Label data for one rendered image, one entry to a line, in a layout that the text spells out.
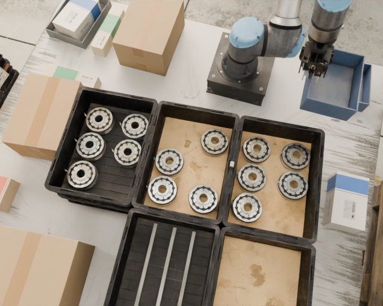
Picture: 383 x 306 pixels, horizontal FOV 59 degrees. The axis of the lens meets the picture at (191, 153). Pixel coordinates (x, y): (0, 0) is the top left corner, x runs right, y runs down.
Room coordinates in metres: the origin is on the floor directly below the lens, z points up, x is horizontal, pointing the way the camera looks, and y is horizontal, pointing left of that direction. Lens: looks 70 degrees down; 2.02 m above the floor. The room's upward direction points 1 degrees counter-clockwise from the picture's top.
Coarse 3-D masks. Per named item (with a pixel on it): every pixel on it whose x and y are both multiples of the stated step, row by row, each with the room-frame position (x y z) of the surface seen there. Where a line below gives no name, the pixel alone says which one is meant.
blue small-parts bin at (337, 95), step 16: (336, 64) 0.64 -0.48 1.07; (352, 64) 0.63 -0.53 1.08; (320, 80) 0.58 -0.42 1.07; (336, 80) 0.58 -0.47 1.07; (352, 80) 0.58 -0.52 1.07; (304, 96) 0.51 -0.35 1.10; (320, 96) 0.53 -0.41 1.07; (336, 96) 0.52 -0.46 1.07; (352, 96) 0.51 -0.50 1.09; (320, 112) 0.46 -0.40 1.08; (336, 112) 0.45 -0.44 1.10; (352, 112) 0.44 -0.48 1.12
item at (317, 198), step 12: (240, 120) 0.51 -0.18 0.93; (252, 120) 0.51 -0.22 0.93; (264, 120) 0.51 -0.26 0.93; (240, 132) 0.47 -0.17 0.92; (324, 132) 0.46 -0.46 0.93; (324, 144) 0.41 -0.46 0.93; (228, 192) 0.25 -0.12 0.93; (228, 204) 0.22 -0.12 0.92; (240, 228) 0.14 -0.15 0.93; (252, 228) 0.14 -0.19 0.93; (312, 228) 0.13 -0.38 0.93; (300, 240) 0.09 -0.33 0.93; (312, 240) 0.09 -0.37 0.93
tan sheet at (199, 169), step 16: (176, 128) 0.53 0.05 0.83; (192, 128) 0.53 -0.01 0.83; (208, 128) 0.53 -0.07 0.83; (224, 128) 0.53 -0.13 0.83; (160, 144) 0.47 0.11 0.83; (176, 144) 0.47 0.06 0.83; (192, 144) 0.46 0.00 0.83; (192, 160) 0.40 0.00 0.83; (208, 160) 0.40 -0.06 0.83; (224, 160) 0.40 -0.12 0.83; (176, 176) 0.34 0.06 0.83; (192, 176) 0.34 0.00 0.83; (208, 176) 0.34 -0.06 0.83; (160, 192) 0.28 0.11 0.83; (176, 208) 0.22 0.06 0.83
